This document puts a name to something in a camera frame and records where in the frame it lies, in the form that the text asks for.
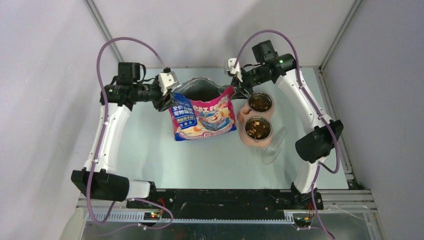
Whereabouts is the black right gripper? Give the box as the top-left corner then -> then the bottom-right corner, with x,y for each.
228,65 -> 271,101

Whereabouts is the pet food bag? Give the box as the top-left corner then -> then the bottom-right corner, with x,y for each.
169,77 -> 237,141

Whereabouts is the clear plastic scoop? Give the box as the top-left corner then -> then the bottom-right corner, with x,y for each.
261,127 -> 288,165

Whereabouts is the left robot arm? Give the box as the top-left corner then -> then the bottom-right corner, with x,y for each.
71,62 -> 179,208

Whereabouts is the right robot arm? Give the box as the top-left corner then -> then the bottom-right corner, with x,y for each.
224,40 -> 344,209

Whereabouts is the far steel bowl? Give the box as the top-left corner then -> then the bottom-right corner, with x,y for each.
247,91 -> 275,113

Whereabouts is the steel bowl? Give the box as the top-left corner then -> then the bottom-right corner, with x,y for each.
247,91 -> 275,113
243,116 -> 273,141

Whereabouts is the pink double bowl stand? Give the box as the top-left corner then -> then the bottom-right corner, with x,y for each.
237,91 -> 275,149

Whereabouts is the near steel bowl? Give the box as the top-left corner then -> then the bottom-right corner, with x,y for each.
243,116 -> 273,141

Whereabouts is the brown kibble in bowls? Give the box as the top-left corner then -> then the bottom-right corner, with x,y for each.
244,92 -> 275,140

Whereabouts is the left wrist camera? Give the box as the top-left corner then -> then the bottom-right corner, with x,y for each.
158,67 -> 180,96

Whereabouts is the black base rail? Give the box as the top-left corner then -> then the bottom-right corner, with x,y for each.
126,188 -> 324,221

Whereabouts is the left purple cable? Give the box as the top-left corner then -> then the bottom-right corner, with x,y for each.
85,37 -> 174,231

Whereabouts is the aluminium frame front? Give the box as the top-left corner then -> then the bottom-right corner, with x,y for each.
76,188 -> 379,226

